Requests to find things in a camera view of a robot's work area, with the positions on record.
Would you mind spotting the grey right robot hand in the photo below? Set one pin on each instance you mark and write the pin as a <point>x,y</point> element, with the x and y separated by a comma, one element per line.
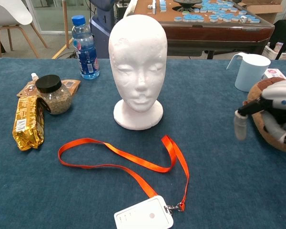
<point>281,95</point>

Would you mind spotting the white foam mannequin head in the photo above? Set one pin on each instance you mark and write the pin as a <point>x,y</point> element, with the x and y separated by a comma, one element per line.
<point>138,59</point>

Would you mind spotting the white toothpaste box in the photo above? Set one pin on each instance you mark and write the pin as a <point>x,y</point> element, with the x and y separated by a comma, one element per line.
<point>274,72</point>

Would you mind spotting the brown capybara plush toy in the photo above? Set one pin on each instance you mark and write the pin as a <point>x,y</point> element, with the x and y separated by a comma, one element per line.
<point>258,126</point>

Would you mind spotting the white printed box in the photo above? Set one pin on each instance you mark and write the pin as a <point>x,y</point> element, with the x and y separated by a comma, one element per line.
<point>269,52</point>

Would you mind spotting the blue mahjong tile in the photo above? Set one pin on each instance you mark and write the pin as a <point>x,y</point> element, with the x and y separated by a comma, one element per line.
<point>255,20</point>
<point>178,19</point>

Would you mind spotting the blue table cloth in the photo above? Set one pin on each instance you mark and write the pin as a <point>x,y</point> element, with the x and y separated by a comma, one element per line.
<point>205,119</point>

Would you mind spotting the white dotted mahjong tile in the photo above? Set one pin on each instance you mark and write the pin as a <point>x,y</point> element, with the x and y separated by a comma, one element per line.
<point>244,19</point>

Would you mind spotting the cardboard box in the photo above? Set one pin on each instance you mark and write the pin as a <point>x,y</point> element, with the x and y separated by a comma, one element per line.
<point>264,9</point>

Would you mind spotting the brown mahjong table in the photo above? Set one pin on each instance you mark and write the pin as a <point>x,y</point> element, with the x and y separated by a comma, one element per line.
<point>205,33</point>

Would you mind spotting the black round table dial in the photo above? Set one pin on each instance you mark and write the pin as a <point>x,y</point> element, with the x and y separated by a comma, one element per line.
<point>187,3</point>

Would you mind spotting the white upright mahjong tile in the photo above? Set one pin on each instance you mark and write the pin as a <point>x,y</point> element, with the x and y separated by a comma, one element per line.
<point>154,8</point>

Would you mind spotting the blue machine housing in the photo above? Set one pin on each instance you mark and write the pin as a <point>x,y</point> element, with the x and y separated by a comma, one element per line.
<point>102,28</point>

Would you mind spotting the blue capped water bottle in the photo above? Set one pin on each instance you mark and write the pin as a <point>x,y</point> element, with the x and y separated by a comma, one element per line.
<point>85,55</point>

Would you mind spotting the brown spout pouch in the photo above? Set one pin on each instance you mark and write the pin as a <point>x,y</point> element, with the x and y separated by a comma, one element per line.
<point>71,84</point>

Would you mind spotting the glass jar with black lid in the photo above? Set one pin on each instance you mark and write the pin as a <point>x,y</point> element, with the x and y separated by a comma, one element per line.
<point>54,100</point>

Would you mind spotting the wooden pole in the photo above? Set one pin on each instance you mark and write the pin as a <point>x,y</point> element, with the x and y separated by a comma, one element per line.
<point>65,23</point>

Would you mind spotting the gold foil snack package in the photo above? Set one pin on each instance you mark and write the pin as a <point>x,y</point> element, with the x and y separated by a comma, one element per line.
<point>27,124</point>

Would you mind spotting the white chair with wooden legs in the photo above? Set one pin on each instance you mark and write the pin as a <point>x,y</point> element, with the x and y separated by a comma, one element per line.
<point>7,12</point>

